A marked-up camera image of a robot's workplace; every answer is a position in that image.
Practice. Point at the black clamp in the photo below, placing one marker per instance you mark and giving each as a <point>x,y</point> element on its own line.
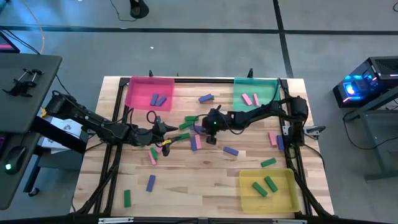
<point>21,84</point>

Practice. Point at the dark grey side desk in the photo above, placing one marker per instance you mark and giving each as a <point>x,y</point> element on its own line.
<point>28,105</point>

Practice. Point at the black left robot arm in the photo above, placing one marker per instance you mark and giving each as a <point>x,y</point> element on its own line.
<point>93,121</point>

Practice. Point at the grey metal stand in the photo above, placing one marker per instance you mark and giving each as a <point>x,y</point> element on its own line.
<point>384,155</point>

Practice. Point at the black stand base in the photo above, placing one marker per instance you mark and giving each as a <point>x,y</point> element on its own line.
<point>139,9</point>

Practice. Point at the small yellow object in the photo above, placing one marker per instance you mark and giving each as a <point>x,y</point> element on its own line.
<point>45,112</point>

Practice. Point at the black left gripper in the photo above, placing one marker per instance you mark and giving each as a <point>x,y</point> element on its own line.
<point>154,137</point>

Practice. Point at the teal translucent plastic bin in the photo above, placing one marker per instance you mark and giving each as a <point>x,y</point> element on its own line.
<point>264,90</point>

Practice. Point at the black caster wheel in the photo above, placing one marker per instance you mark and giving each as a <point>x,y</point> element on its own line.
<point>32,191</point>

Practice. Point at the yellow translucent plastic bin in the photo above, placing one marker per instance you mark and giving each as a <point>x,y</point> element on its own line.
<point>280,202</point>

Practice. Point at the yellow tape tag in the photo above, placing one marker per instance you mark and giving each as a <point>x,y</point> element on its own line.
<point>167,142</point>

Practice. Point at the tablet screen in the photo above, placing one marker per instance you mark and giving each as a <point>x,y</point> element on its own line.
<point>6,43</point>

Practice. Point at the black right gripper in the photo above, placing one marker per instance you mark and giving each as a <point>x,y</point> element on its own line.
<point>213,119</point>

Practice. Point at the purple rectangular block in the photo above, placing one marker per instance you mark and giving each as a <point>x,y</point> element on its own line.
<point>150,183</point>
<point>206,98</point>
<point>230,151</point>
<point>280,142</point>
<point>161,101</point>
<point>195,128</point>
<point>193,143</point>
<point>154,99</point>

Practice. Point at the pink translucent plastic bin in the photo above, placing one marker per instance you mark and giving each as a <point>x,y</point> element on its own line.
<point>140,90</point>

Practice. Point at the black computer tower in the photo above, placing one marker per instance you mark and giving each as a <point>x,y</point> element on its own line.
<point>373,77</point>

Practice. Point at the black computer mouse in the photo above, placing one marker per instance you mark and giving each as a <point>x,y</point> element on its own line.
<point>15,157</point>

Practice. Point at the black aluminium table frame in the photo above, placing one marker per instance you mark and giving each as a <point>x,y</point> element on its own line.
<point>202,80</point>

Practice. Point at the white paper box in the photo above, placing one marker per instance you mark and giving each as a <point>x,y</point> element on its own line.
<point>60,124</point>

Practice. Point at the black frame post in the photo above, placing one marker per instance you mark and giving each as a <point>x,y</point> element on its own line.
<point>150,74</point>
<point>250,73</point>

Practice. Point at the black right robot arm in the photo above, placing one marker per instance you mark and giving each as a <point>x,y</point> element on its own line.
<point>258,113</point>

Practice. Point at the pink rectangular block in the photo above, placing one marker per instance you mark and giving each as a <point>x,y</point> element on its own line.
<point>159,150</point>
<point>152,160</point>
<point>199,142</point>
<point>256,99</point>
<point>272,138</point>
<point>247,99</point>

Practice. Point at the silver metal bracket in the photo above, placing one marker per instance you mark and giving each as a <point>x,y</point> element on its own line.
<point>115,220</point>
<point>289,221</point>

